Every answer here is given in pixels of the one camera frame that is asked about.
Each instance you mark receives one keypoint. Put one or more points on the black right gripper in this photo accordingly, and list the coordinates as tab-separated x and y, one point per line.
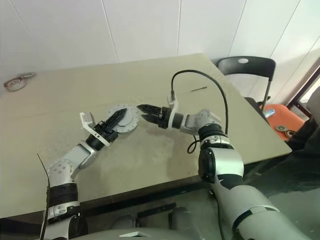
165	117

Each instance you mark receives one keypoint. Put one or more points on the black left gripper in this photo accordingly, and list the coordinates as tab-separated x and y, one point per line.
105	131

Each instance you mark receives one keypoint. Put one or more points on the grey round motor lid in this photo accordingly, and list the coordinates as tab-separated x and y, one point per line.
131	120

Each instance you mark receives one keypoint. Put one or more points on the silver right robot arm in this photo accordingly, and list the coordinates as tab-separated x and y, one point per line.
225	165

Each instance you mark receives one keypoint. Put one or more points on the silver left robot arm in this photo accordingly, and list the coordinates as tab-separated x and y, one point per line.
62	172

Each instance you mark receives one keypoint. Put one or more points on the thin dark rod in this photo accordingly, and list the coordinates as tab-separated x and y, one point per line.
199	88

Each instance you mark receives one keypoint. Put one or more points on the black flat bar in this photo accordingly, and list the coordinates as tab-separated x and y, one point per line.
156	211

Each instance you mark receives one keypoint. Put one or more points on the black folding chair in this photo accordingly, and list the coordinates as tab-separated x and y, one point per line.
246	66

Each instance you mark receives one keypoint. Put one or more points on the grey robot torso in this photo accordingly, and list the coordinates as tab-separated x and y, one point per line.
155	233

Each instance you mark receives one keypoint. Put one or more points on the small blue bottle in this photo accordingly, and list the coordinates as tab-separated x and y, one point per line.
270	113

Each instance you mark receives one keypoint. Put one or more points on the small metal bearing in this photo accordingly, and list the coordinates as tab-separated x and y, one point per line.
280	127

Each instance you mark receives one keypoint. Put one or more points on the large dark metal bearing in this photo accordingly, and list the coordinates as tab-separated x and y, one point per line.
291	133

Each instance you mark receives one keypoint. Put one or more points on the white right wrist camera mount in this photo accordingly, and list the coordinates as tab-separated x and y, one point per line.
173	105

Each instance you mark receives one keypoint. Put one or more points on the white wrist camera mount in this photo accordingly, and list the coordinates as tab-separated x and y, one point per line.
173	105
86	122

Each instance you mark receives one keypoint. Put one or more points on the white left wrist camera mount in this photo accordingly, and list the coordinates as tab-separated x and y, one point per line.
86	122

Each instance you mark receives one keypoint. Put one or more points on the dark metal table frame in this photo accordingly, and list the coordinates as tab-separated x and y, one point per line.
125	200

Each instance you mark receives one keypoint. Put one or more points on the dark window frame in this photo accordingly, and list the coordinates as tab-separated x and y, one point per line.
302	82

